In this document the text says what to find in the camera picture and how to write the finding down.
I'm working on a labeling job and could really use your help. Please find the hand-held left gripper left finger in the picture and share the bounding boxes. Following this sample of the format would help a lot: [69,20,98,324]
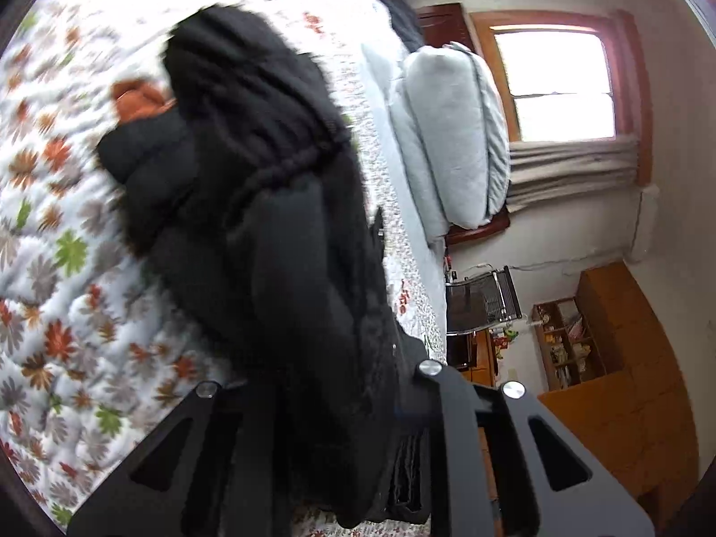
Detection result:
[66,379,293,537]

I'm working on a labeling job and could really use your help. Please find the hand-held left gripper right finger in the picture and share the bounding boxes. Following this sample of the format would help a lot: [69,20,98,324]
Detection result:
[385,334,656,537]

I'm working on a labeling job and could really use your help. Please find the black pants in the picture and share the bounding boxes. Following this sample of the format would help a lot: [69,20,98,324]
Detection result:
[97,3,427,529]

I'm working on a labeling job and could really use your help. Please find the wooden desk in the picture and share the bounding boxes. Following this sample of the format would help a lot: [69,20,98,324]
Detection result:
[447,329,501,388]

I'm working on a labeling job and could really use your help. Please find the black mesh office chair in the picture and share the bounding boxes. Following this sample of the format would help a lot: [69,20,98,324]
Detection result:
[446,264,524,337]

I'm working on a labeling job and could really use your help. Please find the wooden wardrobe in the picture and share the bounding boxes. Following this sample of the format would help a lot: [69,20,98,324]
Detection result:
[536,260,703,518]

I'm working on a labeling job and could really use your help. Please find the floral quilted bedspread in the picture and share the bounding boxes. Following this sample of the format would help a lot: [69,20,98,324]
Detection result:
[0,0,449,537]

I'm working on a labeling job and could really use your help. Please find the beige curtain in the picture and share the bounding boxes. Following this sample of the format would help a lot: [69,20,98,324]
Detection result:
[505,135,642,214]

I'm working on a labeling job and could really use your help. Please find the light blue bedsheet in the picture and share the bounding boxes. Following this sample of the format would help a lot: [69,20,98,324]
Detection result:
[358,0,451,252]

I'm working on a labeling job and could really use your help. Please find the folded light blue duvet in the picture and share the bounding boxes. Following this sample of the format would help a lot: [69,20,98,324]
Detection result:
[387,41,511,231]

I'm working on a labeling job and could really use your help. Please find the wooden window behind headboard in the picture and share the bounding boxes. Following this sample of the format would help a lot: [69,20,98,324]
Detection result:
[469,8,654,187]

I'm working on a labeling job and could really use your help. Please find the wooden headboard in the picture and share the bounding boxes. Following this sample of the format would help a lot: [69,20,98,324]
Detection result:
[415,2,511,247]

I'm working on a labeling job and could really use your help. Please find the dark blue cloth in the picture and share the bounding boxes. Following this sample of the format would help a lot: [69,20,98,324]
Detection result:
[370,0,427,52]

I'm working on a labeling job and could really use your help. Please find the white wall cable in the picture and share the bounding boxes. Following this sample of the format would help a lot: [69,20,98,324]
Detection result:
[510,256,633,272]

